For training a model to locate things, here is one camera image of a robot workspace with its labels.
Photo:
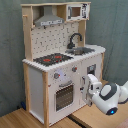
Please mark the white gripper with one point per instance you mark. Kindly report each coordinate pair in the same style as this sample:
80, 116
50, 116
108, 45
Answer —
93, 86

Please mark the white oven door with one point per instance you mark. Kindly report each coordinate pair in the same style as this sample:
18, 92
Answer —
63, 99

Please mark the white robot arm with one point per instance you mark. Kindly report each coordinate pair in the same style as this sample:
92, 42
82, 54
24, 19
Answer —
106, 97

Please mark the wooden toy kitchen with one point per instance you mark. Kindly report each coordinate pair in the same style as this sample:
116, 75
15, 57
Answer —
46, 40

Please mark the grey ice dispenser panel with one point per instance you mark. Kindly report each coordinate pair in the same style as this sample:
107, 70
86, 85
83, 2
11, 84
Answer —
91, 69

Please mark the right red stove knob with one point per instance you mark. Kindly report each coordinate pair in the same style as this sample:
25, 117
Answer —
74, 69

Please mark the grey toy sink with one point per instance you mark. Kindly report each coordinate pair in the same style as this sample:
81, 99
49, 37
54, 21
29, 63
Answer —
79, 51

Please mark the black toy stovetop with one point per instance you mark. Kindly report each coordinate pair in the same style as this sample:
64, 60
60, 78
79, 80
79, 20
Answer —
52, 59

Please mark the black toy faucet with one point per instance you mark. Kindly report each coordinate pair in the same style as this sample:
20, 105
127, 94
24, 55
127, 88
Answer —
73, 41

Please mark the white toy microwave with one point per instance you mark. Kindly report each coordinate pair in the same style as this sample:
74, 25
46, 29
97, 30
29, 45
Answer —
77, 11

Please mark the grey range hood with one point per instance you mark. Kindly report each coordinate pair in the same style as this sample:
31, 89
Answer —
48, 18

